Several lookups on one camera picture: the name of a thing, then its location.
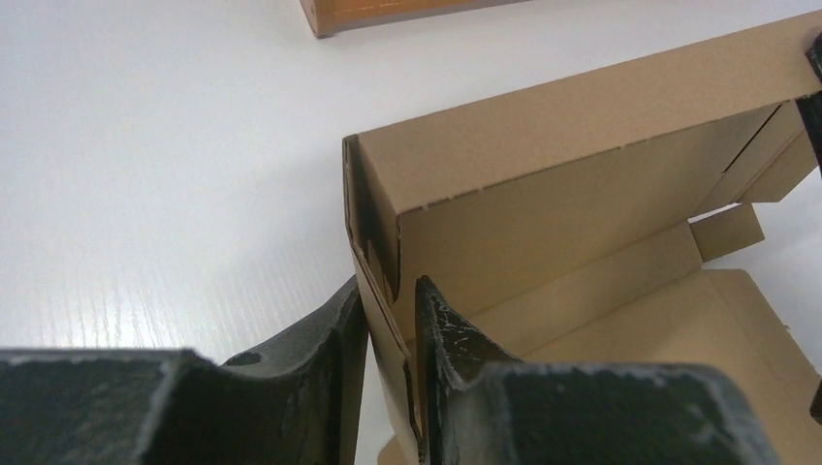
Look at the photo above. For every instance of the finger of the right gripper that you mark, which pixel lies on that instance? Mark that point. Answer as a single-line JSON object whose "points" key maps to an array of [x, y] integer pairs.
{"points": [[809, 106]]}

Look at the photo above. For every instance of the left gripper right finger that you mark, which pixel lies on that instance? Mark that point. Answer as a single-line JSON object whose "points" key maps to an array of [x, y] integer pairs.
{"points": [[482, 405]]}

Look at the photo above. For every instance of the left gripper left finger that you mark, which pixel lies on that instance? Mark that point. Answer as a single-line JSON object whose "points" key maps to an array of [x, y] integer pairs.
{"points": [[293, 399]]}

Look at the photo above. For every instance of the brown cardboard box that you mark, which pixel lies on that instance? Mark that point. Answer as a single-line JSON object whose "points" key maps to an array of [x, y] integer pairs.
{"points": [[573, 221]]}

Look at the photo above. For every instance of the orange wooden shelf rack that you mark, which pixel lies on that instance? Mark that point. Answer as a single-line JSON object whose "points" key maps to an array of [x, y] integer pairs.
{"points": [[329, 17]]}

